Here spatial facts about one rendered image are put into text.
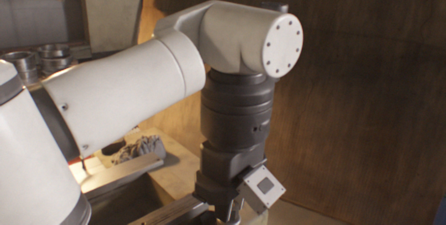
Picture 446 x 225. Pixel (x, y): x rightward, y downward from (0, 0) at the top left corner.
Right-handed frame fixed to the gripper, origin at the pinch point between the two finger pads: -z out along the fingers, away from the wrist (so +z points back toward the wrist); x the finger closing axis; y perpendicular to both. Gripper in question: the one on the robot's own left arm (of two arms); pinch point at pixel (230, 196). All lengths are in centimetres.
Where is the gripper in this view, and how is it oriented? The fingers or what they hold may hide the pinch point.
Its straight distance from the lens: 47.4
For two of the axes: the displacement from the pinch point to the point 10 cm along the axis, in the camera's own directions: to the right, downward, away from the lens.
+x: -6.3, 2.9, -7.2
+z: 0.4, -9.1, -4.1
